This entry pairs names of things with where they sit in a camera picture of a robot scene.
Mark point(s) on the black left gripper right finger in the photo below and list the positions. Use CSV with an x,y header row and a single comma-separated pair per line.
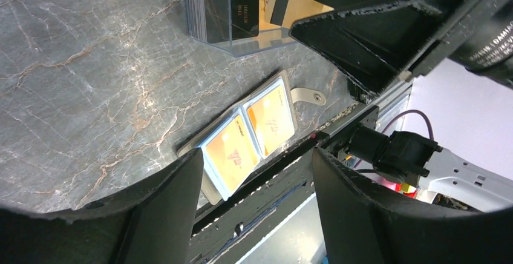
x,y
365,222

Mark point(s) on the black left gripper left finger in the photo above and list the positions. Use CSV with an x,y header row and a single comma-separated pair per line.
x,y
148,222

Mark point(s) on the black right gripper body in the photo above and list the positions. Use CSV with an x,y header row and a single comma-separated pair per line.
x,y
480,40

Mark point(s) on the beige leather card holder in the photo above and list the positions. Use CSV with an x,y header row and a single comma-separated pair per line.
x,y
211,186

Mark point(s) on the clear acrylic card tray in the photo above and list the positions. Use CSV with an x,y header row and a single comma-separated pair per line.
x,y
267,39

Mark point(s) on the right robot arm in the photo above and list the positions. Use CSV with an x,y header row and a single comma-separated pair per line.
x,y
405,157

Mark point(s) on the black card stack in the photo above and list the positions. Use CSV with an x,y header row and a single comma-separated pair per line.
x,y
215,21

